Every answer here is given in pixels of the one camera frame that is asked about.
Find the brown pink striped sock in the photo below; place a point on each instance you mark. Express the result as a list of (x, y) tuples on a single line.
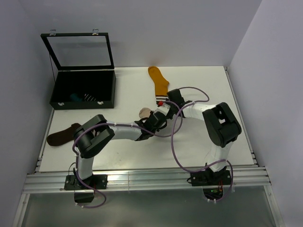
[(62, 137)]

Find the aluminium mounting rail frame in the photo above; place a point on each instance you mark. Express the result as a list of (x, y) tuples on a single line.
[(151, 197)]

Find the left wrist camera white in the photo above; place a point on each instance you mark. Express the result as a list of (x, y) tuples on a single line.
[(162, 108)]

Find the black glass-lid display box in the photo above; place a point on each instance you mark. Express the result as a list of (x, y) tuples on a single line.
[(85, 66)]

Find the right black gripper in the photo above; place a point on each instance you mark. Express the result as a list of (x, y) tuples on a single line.
[(170, 116)]

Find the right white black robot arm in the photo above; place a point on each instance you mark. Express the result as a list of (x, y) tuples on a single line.
[(223, 130)]

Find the black white striped ankle sock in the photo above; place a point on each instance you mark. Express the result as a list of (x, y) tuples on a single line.
[(89, 98)]

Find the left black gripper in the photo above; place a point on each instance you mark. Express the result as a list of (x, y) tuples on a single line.
[(151, 112)]

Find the beige red reindeer sock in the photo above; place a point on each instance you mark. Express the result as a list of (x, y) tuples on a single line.
[(145, 113)]

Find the mustard yellow striped sock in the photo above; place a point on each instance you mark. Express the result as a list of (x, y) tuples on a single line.
[(160, 84)]

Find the teal sock with red heel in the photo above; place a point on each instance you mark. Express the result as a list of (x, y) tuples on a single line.
[(75, 98)]

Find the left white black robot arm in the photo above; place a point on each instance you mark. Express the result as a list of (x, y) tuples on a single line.
[(95, 134)]

